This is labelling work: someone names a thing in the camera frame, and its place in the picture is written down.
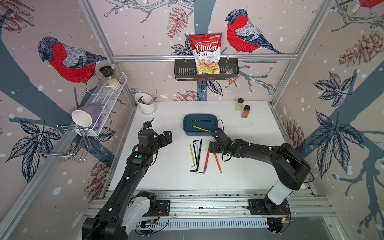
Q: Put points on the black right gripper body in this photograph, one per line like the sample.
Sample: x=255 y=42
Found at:
x=215 y=149

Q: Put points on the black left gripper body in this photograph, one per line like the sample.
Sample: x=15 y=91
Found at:
x=161 y=140

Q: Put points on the orange sleeved hex key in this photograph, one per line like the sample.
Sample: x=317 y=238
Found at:
x=218 y=163

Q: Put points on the yellow sleeved hex key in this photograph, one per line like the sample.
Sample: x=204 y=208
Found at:
x=200 y=129

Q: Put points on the red sleeved hex key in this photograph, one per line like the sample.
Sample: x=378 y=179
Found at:
x=207 y=160

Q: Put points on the long black hex key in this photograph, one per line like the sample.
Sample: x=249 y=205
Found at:
x=200 y=145

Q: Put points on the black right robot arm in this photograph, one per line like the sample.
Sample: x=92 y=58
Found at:
x=291 y=168

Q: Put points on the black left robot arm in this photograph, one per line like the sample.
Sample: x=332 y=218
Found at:
x=120 y=215

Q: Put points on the green sleeved hex key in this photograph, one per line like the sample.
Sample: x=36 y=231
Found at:
x=192 y=156

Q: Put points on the teal plastic storage box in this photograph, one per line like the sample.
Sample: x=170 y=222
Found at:
x=205 y=121

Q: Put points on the brown spice jar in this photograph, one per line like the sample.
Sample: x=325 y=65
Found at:
x=246 y=111

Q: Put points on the white utensil holder cup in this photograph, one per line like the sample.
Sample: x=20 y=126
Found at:
x=146 y=103

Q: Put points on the pale spice jar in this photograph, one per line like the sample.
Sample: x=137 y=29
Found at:
x=240 y=103

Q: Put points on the lilac paper cup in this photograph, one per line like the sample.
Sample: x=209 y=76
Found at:
x=87 y=115

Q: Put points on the black lid jar on shelf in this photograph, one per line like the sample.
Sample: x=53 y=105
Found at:
x=112 y=81

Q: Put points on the red cassava chips bag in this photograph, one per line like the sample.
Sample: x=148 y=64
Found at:
x=207 y=52

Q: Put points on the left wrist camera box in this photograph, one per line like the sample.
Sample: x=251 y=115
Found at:
x=148 y=124

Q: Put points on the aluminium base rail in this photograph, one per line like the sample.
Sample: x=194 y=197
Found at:
x=197 y=210

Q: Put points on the white wire wall shelf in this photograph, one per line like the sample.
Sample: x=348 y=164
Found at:
x=107 y=98

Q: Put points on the black wire wall basket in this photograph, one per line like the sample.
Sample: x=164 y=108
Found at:
x=189 y=70

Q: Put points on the wire cup holder rack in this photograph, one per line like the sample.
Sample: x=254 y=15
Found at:
x=65 y=142

